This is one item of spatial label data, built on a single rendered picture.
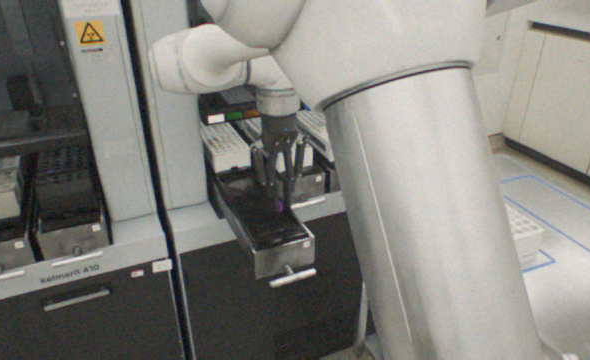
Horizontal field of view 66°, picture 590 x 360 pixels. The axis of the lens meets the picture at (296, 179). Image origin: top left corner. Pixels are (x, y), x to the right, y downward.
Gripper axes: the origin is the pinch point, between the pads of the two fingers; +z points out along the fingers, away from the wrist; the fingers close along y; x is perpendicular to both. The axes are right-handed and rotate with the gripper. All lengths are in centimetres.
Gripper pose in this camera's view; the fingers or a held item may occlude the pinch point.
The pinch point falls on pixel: (280, 194)
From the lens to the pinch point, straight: 104.3
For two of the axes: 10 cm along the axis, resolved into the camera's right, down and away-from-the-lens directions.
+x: 4.1, 4.4, -8.0
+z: 0.1, 8.7, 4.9
